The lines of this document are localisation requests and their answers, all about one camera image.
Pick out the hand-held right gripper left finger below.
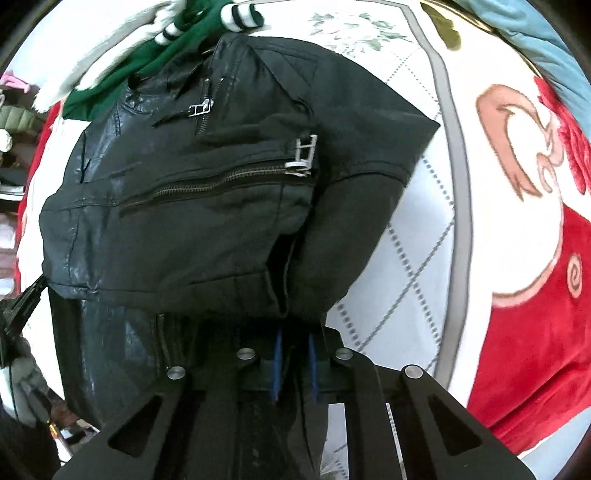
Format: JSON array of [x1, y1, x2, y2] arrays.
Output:
[[53, 331, 284, 480]]

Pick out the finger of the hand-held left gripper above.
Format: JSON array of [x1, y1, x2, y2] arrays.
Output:
[[8, 274, 49, 334]]

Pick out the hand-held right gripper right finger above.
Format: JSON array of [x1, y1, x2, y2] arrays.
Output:
[[307, 331, 537, 480]]

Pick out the black leather jacket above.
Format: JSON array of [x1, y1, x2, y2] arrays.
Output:
[[39, 34, 442, 437]]

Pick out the person's left hand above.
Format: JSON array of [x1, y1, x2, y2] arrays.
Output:
[[6, 339, 54, 428]]

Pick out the white quilted floral bedspread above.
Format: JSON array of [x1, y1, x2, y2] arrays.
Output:
[[9, 0, 467, 480]]

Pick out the olive green padded garment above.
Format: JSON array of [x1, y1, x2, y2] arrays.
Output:
[[0, 105, 46, 139]]

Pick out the pink garment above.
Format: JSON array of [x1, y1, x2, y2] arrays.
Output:
[[0, 71, 38, 100]]

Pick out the red printed plush blanket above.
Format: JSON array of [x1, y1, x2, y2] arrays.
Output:
[[14, 76, 591, 455]]

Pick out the green garment with striped cuffs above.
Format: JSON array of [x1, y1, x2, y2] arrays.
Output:
[[33, 0, 265, 123]]

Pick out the light blue cloth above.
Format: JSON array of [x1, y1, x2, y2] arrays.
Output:
[[455, 0, 591, 121]]

